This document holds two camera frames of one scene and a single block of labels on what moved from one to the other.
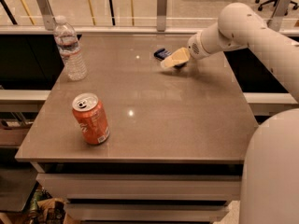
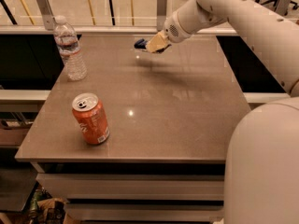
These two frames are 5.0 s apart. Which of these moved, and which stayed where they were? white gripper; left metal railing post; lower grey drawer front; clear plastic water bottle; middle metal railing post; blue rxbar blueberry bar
Moved: blue rxbar blueberry bar; white gripper
Stayed: clear plastic water bottle; left metal railing post; middle metal railing post; lower grey drawer front
